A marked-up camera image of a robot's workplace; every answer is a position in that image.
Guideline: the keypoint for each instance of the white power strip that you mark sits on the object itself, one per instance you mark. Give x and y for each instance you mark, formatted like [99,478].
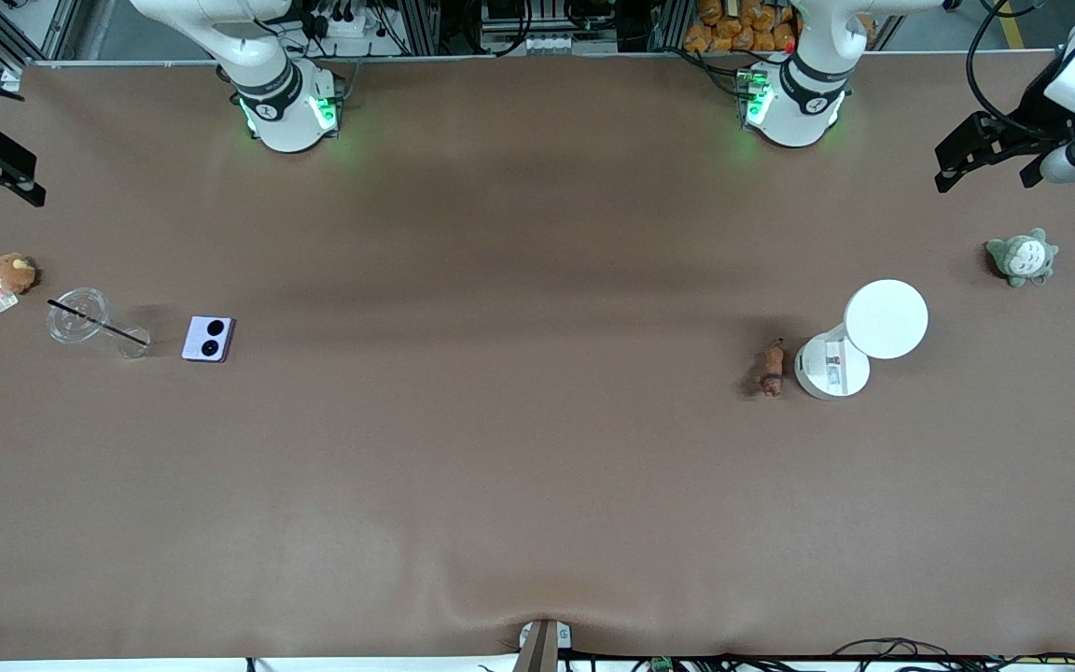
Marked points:
[346,26]

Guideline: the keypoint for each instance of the clear plastic cup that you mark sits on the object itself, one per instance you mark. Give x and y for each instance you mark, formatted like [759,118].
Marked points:
[71,328]

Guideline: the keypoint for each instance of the lavender flip phone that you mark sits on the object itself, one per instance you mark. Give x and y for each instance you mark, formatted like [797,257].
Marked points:
[194,347]

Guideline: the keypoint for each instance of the green totoro plush toy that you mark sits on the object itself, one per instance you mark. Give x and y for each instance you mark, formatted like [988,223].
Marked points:
[1023,258]

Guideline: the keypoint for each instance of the black drinking straw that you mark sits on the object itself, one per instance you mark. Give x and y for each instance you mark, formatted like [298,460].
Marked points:
[94,322]

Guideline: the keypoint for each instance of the white round table lamp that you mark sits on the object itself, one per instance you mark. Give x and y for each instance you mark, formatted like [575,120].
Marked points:
[886,319]

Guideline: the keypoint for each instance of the white terminal block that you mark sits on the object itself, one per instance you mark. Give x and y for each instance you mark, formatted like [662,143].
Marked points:
[551,42]

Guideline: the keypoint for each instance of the aluminium frame profile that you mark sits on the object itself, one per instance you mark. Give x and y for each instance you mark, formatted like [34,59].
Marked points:
[57,28]

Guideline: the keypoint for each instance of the brown lion statue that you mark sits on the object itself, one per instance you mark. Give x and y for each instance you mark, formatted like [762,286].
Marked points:
[772,369]

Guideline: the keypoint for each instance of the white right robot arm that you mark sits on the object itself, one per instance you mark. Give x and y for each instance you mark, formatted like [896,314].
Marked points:
[286,112]

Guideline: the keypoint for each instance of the orange packaged snacks pile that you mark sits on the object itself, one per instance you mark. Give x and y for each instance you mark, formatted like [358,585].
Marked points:
[733,33]

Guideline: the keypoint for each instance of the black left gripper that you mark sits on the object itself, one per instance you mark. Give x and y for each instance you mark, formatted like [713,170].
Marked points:
[1034,124]

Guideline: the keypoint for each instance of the metal table edge bracket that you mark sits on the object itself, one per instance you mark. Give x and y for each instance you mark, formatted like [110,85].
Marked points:
[542,649]

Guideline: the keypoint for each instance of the brown plush toy with tag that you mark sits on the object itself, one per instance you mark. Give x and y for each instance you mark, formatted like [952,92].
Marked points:
[13,272]

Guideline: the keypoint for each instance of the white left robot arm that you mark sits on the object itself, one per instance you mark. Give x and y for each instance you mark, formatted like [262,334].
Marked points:
[803,103]

